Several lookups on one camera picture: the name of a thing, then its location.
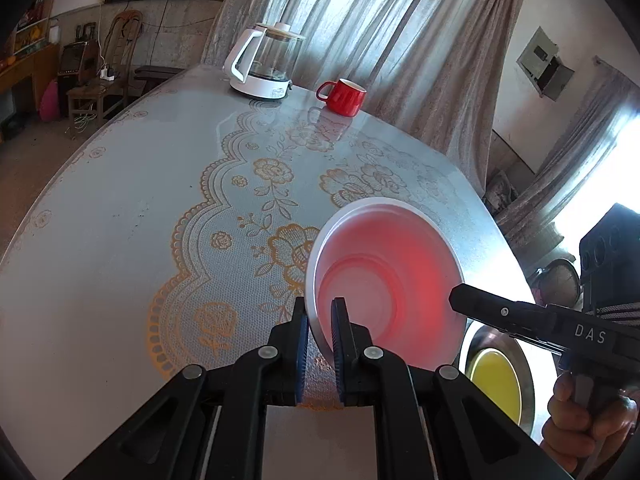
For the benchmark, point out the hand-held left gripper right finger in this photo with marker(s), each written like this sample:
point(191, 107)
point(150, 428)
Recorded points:
point(340, 355)

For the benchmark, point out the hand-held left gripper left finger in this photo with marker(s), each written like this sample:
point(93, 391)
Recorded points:
point(300, 355)

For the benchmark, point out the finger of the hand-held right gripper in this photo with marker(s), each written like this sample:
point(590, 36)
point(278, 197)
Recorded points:
point(490, 305)

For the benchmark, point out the stainless steel bowl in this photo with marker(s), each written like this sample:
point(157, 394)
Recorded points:
point(500, 340)

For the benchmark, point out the yellow plastic bowl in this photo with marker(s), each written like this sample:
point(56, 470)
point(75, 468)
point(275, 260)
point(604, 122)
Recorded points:
point(495, 380)

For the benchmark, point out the red plastic bowl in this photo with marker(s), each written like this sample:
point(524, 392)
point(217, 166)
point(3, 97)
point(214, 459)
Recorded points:
point(390, 270)

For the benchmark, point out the person's right hand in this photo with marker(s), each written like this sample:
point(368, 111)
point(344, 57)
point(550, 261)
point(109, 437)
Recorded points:
point(570, 430)

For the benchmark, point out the patterned bag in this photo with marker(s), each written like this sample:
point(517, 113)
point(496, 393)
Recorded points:
point(502, 192)

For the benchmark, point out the beige side curtain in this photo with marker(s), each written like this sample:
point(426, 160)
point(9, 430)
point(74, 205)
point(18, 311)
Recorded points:
point(575, 160)

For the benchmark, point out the red mug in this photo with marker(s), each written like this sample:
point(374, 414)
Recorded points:
point(347, 100)

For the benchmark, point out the white electric glass kettle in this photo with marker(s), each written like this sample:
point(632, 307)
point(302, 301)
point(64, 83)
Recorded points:
point(260, 87)

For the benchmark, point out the beige lace curtain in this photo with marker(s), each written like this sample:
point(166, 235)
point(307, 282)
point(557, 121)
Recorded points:
point(400, 35)

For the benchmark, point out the dark low bench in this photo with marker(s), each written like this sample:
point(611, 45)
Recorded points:
point(160, 72)

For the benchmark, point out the white power strip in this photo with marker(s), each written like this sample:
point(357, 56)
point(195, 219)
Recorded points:
point(107, 73)

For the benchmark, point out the pink bag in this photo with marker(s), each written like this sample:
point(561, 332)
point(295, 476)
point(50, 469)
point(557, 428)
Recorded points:
point(49, 102)

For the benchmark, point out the wooden chair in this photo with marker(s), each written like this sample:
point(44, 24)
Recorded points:
point(122, 35)

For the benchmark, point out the small dark box appliance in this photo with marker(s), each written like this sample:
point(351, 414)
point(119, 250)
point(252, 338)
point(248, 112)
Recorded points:
point(75, 60)

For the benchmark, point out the wooden desk cabinet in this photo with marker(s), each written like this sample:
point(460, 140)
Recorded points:
point(30, 70)

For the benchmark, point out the wooden shelf with ornaments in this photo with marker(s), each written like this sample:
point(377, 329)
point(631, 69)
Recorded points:
point(35, 30)

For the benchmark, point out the wall electrical panel box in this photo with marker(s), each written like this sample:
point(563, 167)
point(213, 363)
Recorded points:
point(537, 55)

